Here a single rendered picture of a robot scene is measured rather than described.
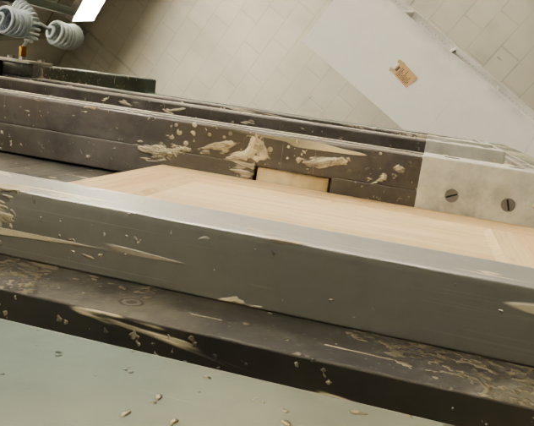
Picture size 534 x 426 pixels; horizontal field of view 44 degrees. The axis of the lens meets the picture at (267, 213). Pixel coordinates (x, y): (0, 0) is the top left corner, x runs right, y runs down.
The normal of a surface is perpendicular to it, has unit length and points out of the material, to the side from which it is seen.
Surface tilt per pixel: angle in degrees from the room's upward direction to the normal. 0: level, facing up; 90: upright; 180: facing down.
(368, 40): 90
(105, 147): 90
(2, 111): 90
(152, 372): 58
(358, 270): 90
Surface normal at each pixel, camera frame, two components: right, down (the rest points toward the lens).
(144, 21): -0.35, 0.27
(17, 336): 0.14, -0.97
